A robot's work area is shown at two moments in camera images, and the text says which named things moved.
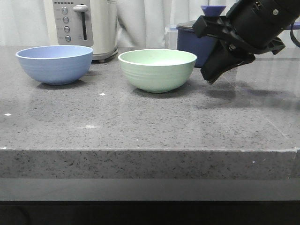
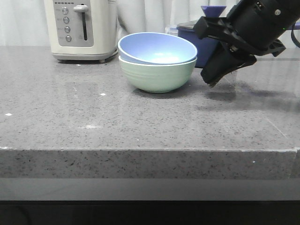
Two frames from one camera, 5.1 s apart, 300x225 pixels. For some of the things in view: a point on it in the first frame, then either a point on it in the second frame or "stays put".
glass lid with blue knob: x=210 y=11 stays put
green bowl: x=157 y=70 stays put
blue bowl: x=56 y=64 to x=156 y=48
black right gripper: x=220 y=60 stays put
